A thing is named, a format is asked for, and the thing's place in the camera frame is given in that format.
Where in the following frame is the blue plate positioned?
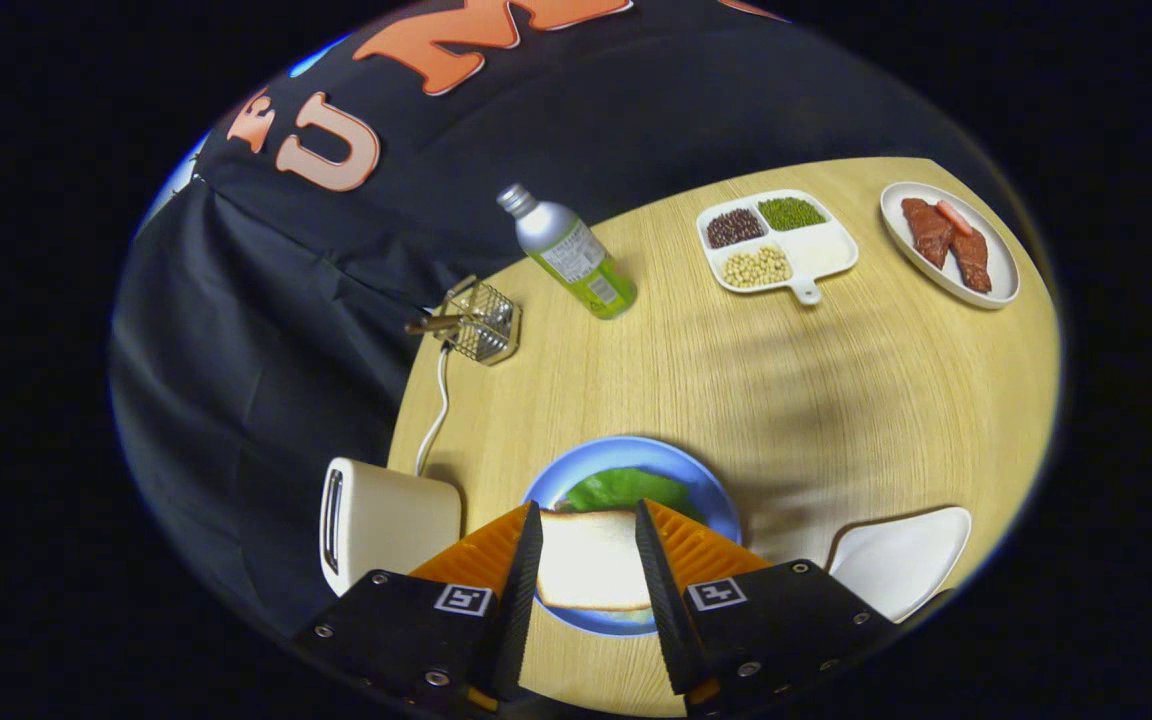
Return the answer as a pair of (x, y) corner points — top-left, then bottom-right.
(522, 435), (743, 638)

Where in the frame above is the cream toaster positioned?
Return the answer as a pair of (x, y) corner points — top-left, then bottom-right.
(319, 457), (463, 598)

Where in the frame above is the pile of dark red beans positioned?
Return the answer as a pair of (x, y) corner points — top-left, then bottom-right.
(705, 207), (767, 249)

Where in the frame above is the metal wire basket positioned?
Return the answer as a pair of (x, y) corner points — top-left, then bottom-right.
(433, 275), (523, 366)

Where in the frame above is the toasted bread slice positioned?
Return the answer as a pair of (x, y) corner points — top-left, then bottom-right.
(534, 508), (655, 612)

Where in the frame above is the silver green drink bottle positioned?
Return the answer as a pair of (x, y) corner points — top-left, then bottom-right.
(496, 183), (639, 321)

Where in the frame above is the brown meat piece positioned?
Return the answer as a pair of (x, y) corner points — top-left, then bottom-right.
(901, 197), (955, 269)
(950, 228), (993, 294)

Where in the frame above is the white power cable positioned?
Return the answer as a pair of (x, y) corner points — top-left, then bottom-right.
(414, 345), (452, 477)

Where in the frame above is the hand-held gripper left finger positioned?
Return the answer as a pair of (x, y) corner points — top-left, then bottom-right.
(291, 500), (545, 716)

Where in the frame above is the pile of yellow soybeans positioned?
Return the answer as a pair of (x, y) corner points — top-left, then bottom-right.
(721, 244), (793, 289)

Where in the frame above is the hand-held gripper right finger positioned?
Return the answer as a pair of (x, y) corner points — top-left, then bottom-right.
(634, 498), (899, 717)

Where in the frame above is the green lettuce leaf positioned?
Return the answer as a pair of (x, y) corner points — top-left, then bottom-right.
(554, 466), (705, 526)

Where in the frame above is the white divided dish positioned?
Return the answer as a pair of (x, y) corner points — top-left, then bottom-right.
(695, 189), (860, 306)

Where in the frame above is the white oval plate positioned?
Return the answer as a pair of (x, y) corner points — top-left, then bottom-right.
(879, 181), (1021, 310)

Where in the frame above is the white round plate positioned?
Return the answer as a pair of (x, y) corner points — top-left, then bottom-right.
(826, 506), (973, 624)

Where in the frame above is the pile of green beans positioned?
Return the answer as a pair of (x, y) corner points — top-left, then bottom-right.
(758, 197), (827, 232)

